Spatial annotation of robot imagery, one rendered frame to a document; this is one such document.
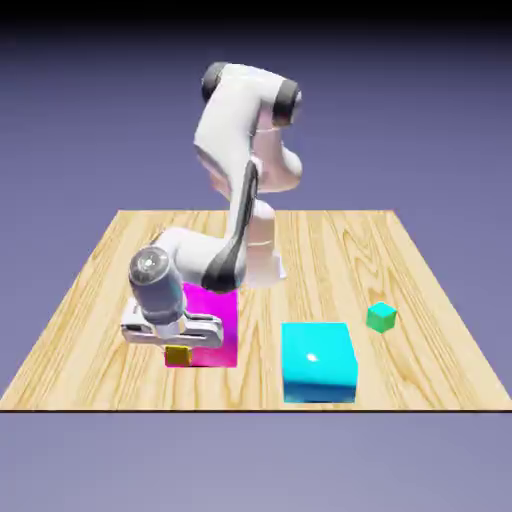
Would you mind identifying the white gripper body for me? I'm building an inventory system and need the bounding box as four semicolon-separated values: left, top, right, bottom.
120;297;224;349

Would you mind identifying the small yellow cube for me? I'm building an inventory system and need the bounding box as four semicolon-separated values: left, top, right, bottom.
164;345;193;367

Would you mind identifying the small green cube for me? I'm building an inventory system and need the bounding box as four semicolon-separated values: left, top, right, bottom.
366;301;398;334

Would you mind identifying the large magenta box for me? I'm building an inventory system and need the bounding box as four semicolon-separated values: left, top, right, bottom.
164;282;239;369

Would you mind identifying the large cyan box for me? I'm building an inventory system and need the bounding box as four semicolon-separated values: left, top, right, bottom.
280;322;359;404

